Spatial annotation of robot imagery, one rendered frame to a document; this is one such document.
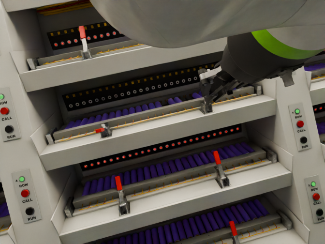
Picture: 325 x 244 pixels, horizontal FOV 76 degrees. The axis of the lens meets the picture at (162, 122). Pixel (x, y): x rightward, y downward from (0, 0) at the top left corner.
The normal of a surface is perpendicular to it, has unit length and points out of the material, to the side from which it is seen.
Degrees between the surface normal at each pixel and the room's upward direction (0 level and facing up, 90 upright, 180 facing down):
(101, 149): 111
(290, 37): 135
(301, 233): 90
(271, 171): 21
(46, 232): 90
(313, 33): 148
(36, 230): 90
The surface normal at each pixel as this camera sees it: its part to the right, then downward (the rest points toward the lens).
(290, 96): 0.09, 0.00
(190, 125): 0.16, 0.35
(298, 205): -0.97, 0.23
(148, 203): -0.18, -0.91
